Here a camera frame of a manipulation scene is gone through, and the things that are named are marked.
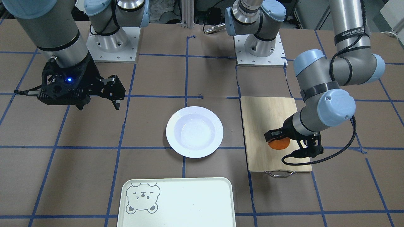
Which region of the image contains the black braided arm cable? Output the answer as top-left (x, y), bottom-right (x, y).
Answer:
top-left (282, 0), bottom-right (370, 166)

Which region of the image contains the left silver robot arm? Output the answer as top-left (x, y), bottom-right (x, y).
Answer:
top-left (224, 0), bottom-right (385, 143)

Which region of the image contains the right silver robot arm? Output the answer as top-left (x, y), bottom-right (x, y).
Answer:
top-left (3, 0), bottom-right (150, 110)

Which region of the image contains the orange fruit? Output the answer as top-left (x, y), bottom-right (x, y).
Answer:
top-left (268, 137), bottom-right (290, 150)

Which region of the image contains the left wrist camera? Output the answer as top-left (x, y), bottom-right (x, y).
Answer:
top-left (291, 132), bottom-right (324, 159)

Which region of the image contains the wooden cutting board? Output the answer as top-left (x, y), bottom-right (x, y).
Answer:
top-left (241, 96), bottom-right (312, 177)

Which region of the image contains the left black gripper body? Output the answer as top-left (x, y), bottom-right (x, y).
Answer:
top-left (282, 117), bottom-right (316, 147)

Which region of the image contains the aluminium frame post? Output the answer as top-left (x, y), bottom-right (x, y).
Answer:
top-left (181, 0), bottom-right (195, 30)

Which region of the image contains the cream bear tray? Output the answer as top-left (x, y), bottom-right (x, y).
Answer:
top-left (117, 177), bottom-right (236, 227)

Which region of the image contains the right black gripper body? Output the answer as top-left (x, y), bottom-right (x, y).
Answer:
top-left (37, 53), bottom-right (103, 105)

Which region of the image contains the white round plate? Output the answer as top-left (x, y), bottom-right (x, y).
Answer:
top-left (166, 106), bottom-right (224, 159)

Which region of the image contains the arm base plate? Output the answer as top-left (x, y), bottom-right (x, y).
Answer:
top-left (233, 33), bottom-right (288, 67)
top-left (86, 27), bottom-right (141, 63)

